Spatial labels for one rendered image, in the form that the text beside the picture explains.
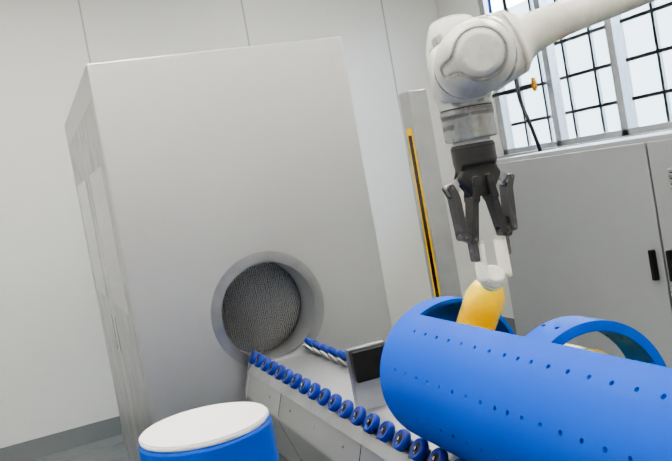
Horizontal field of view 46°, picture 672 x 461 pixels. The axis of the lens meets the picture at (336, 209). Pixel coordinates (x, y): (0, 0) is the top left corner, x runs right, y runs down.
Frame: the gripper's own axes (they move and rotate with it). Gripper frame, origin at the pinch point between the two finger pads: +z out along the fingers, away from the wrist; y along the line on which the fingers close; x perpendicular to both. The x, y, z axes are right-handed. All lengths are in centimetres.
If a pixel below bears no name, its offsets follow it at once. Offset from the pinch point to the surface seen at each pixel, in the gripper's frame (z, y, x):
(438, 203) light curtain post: -6, -34, -76
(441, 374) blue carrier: 16.7, 13.2, 0.0
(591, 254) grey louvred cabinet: 34, -151, -162
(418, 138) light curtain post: -25, -31, -76
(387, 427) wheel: 34.5, 10.2, -34.0
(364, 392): 35, 2, -63
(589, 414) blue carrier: 15.5, 13.1, 36.8
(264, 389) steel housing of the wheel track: 43, 11, -124
